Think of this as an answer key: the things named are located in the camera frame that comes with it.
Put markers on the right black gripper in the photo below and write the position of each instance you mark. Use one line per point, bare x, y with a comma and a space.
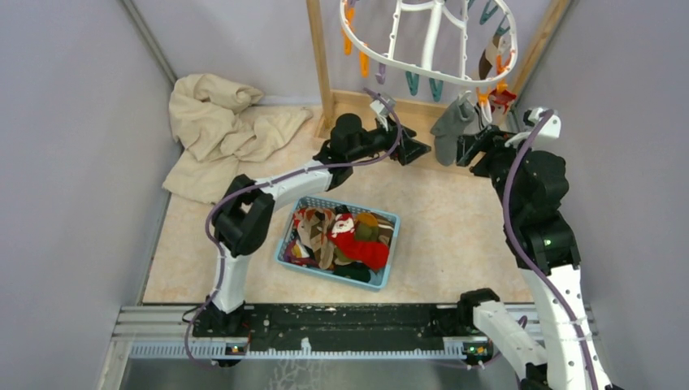
491, 140

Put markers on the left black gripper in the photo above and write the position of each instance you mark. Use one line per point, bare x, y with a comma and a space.
409, 148

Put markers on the grey sock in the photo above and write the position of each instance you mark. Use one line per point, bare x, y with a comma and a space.
448, 128

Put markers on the red santa sock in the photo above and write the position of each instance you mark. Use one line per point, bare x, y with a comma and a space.
373, 254

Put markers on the white sock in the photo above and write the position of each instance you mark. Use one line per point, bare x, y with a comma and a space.
485, 116

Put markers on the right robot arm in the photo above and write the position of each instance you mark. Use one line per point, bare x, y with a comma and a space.
531, 183

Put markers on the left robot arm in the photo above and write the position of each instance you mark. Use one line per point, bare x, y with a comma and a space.
238, 224

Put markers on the wooden hanger stand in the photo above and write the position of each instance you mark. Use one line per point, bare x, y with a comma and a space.
339, 102

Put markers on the pile of socks in basket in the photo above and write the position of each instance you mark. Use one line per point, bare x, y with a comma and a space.
308, 247

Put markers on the white oval clip hanger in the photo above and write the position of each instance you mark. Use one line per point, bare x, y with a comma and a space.
506, 52

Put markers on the brown beige hanging sock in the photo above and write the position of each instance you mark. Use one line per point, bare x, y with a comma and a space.
489, 57

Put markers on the beige crumpled cloth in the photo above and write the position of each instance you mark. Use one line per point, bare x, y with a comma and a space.
211, 118

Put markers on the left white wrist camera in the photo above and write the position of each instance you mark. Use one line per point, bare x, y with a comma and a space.
382, 105

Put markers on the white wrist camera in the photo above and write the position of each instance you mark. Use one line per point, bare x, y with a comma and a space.
382, 105
549, 122

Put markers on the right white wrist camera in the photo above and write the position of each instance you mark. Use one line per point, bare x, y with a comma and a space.
549, 122

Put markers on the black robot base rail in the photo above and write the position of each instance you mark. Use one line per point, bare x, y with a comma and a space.
338, 328

